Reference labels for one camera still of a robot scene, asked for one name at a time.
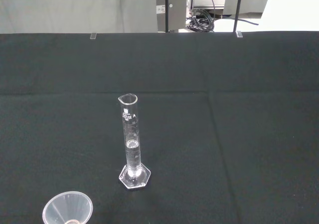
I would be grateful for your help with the black bench cloth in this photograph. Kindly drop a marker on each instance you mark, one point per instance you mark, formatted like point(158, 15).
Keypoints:
point(224, 109)

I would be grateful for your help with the clear cloth clip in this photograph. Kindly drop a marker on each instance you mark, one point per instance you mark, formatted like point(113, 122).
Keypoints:
point(239, 34)
point(92, 36)

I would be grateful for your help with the black stand pole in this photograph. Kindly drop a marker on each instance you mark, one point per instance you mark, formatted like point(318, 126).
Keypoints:
point(238, 10)
point(166, 10)

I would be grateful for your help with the grey metal cabinet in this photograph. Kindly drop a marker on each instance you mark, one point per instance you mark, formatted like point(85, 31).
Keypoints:
point(177, 12)

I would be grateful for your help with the grey curtain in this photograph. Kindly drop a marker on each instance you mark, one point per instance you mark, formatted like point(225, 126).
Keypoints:
point(74, 7)

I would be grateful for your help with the clear plastic funnel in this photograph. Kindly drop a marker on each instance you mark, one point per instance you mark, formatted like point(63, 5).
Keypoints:
point(74, 204)

